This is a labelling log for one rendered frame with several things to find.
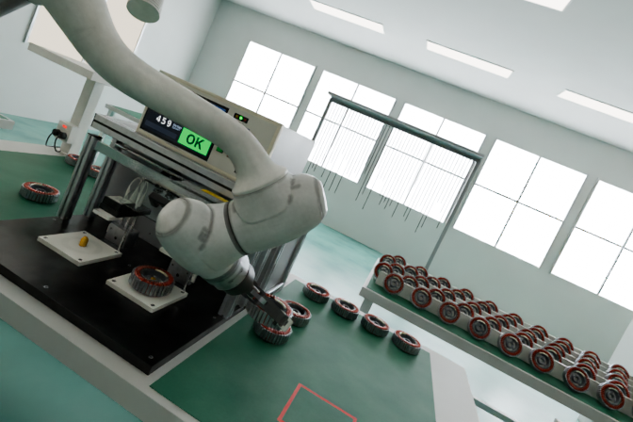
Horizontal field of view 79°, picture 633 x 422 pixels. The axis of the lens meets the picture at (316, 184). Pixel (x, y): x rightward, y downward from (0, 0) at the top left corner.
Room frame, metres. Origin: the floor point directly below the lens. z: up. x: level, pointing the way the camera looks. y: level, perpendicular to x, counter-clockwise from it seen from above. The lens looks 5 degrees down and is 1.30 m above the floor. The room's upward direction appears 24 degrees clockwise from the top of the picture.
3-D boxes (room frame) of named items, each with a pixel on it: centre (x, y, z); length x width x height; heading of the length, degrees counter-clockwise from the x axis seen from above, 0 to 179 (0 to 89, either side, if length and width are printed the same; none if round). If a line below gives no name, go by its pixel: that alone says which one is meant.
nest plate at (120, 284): (0.99, 0.29, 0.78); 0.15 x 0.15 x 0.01; 77
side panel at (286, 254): (1.33, 0.00, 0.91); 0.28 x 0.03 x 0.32; 167
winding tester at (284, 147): (1.32, 0.32, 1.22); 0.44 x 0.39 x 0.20; 77
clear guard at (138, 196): (0.98, 0.23, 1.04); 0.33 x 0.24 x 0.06; 167
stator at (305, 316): (1.25, -0.11, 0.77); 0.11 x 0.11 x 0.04
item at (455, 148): (4.47, -0.62, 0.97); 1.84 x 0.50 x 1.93; 77
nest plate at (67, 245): (1.04, 0.53, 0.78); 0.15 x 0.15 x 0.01; 77
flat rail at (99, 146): (1.11, 0.39, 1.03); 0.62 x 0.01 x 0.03; 77
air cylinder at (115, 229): (1.18, 0.49, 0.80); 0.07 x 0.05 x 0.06; 77
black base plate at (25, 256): (1.03, 0.41, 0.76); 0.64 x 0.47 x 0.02; 77
